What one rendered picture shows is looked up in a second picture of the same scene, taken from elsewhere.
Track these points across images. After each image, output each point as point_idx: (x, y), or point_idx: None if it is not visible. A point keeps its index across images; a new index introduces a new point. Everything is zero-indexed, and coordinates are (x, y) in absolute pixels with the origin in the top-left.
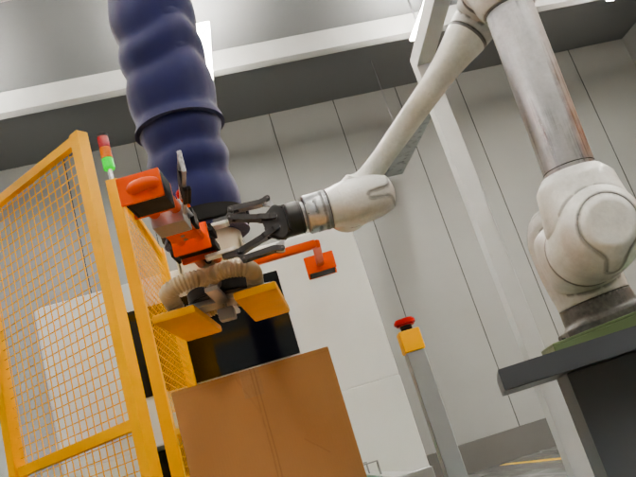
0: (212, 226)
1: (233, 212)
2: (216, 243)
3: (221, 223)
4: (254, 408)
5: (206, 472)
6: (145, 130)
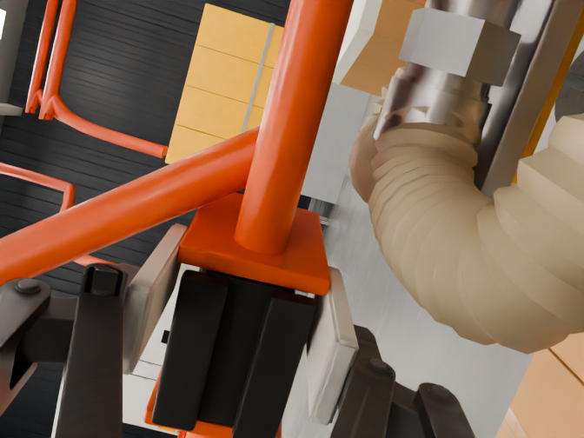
0: (166, 376)
1: (35, 327)
2: (267, 420)
3: (143, 350)
4: None
5: None
6: None
